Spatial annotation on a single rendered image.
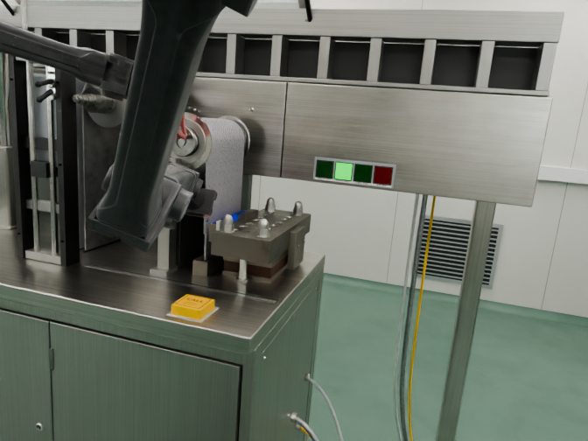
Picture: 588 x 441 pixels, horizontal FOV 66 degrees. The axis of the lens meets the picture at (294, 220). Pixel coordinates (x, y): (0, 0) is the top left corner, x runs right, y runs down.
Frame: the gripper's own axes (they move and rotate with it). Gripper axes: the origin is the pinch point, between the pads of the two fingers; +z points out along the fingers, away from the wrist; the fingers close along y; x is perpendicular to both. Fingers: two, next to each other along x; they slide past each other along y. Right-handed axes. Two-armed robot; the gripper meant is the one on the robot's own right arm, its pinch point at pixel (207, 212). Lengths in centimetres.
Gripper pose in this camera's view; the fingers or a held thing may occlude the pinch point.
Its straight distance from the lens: 124.7
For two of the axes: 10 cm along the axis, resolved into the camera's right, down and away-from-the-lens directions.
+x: 2.1, -9.3, 2.9
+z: 2.1, 3.4, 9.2
